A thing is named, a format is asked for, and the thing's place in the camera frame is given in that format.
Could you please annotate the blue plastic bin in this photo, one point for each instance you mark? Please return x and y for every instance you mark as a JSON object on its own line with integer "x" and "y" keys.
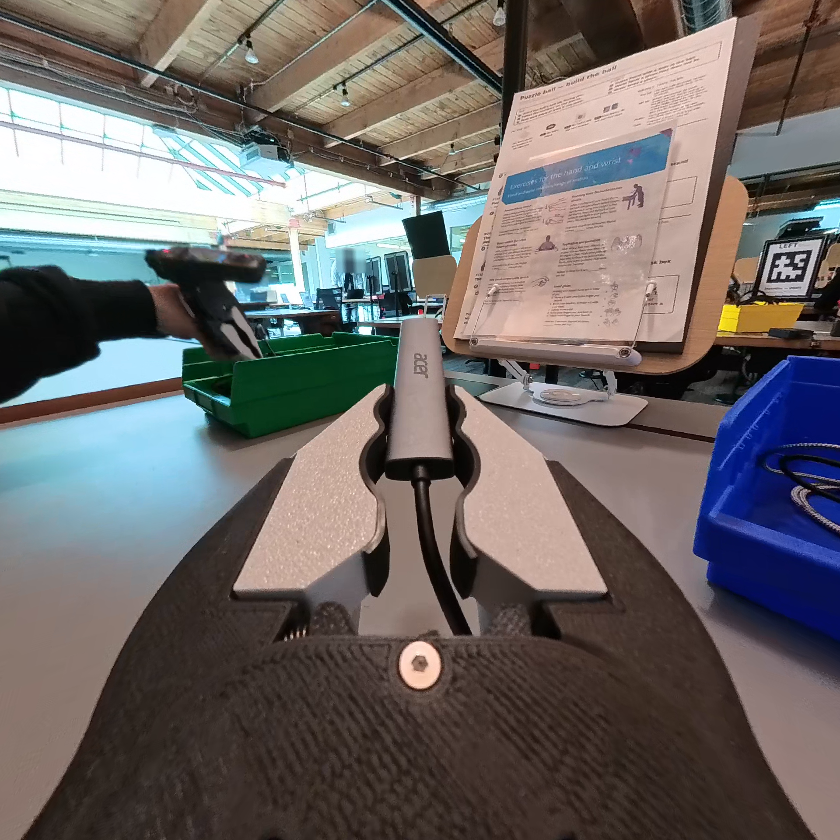
{"x": 741, "y": 558}

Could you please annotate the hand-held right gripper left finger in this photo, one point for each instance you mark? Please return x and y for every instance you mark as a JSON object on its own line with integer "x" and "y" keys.
{"x": 308, "y": 518}

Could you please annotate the person's left forearm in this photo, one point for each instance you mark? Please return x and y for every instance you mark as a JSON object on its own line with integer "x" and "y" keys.
{"x": 65, "y": 328}

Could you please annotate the black vertical pole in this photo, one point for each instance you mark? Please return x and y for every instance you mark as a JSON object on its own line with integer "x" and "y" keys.
{"x": 515, "y": 46}

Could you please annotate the black white tag sign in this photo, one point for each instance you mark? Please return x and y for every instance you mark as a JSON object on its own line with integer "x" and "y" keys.
{"x": 791, "y": 269}

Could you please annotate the small wooden document stand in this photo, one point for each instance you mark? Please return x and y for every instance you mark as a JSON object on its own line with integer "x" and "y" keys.
{"x": 433, "y": 279}

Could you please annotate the white desk wooden edge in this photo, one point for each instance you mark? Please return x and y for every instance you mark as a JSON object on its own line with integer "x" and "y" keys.
{"x": 118, "y": 384}

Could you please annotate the green plastic bin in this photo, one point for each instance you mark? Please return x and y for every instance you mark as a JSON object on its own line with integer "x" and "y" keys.
{"x": 295, "y": 400}

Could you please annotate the black ceiling rail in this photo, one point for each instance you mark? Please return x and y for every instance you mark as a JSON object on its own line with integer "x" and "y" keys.
{"x": 446, "y": 46}

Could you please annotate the small yellow plastic bin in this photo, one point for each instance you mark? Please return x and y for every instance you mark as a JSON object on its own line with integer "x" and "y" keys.
{"x": 761, "y": 318}

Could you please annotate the grey desk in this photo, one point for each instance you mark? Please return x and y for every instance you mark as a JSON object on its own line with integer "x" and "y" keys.
{"x": 131, "y": 525}

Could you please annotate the blue banner leaflet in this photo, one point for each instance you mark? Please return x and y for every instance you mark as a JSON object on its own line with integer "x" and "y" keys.
{"x": 564, "y": 262}

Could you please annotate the person's left hand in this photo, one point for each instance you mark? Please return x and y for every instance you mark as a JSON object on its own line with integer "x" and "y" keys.
{"x": 172, "y": 315}

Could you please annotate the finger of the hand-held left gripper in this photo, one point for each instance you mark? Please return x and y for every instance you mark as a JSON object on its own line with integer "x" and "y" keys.
{"x": 246, "y": 334}
{"x": 229, "y": 346}

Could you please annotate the black monitor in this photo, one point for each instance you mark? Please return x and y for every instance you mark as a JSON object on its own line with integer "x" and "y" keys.
{"x": 426, "y": 236}

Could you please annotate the white ceiling projector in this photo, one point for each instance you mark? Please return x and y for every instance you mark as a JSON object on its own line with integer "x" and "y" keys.
{"x": 262, "y": 156}

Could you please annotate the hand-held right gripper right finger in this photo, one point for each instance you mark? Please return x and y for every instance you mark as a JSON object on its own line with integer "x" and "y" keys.
{"x": 531, "y": 531}

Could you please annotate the white instruction sheet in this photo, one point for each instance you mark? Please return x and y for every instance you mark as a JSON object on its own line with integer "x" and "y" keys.
{"x": 656, "y": 72}

